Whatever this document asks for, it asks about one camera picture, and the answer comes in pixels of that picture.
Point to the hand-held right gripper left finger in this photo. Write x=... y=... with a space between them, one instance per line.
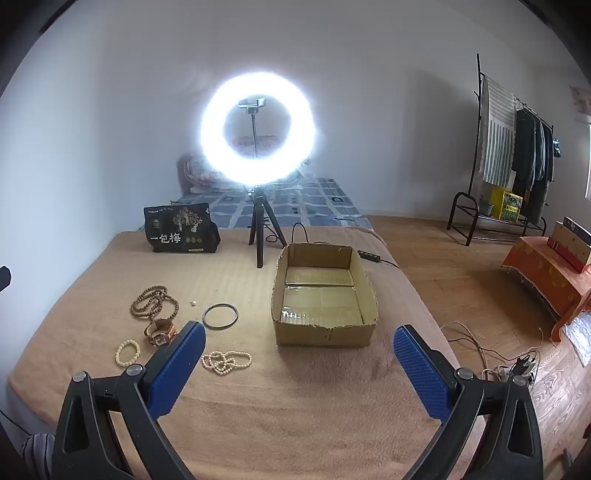
x=178 y=364

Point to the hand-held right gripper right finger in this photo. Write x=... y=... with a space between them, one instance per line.
x=420 y=364

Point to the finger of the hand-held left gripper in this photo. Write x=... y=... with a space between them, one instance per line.
x=3 y=278

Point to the blue bangle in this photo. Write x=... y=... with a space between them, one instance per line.
x=203 y=318

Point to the cardboard box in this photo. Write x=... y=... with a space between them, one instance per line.
x=323 y=330

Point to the white power strip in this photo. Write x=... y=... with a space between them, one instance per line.
x=501 y=371

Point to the brown blanket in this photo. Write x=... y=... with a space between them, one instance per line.
x=277 y=406

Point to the black inline remote control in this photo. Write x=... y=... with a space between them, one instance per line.
x=368 y=256

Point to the black snack bag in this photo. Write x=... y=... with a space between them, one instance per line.
x=180 y=230

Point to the orange cloth covered table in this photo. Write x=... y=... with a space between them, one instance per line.
x=540 y=272

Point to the black tripod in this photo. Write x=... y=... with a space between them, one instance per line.
x=259 y=230

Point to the clear plastic bag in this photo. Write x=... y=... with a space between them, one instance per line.
x=579 y=334

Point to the person's striped clothing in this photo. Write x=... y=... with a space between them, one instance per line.
x=39 y=457

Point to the small plant pot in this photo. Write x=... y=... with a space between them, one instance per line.
x=485 y=206

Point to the yellow box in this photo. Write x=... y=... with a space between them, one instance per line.
x=505 y=205

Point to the red box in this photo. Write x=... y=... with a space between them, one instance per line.
x=565 y=256

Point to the blue checkered bed sheet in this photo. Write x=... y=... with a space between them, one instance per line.
x=314 y=203

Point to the folded floral quilt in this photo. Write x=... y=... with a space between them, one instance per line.
x=194 y=170

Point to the beige box with dark lid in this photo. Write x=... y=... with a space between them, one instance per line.
x=572 y=240

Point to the black metal clothes rack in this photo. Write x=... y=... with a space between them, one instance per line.
x=478 y=138

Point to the dark hanging clothes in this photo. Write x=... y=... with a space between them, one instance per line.
x=526 y=152

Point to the striped towel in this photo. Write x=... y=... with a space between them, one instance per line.
x=496 y=134

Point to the phone holder on pole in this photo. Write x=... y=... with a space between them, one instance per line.
x=253 y=104

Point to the wall poster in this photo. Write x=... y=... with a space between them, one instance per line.
x=581 y=101

